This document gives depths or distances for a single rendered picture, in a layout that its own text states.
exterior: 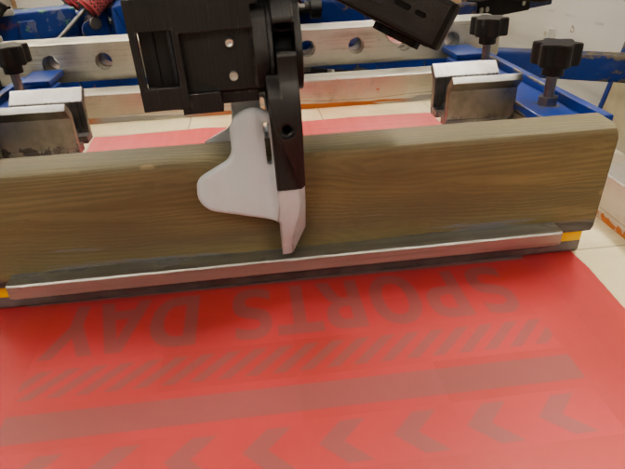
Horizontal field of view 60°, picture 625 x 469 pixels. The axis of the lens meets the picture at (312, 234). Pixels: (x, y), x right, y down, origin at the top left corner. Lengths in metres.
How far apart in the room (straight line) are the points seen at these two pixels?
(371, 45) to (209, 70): 0.53
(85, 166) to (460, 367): 0.24
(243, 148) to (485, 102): 0.35
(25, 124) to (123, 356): 0.31
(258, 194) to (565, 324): 0.20
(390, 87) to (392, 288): 0.42
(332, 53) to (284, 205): 0.51
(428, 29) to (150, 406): 0.24
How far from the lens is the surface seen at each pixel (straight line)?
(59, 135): 0.58
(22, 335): 0.38
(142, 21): 0.28
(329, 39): 0.79
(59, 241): 0.35
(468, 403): 0.30
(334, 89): 0.73
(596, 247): 0.45
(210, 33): 0.28
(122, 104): 0.74
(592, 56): 1.22
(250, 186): 0.30
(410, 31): 0.30
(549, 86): 0.59
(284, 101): 0.27
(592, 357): 0.34
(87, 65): 0.81
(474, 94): 0.59
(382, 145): 0.33
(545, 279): 0.40
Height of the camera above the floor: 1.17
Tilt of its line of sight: 30 degrees down
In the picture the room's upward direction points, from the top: 2 degrees counter-clockwise
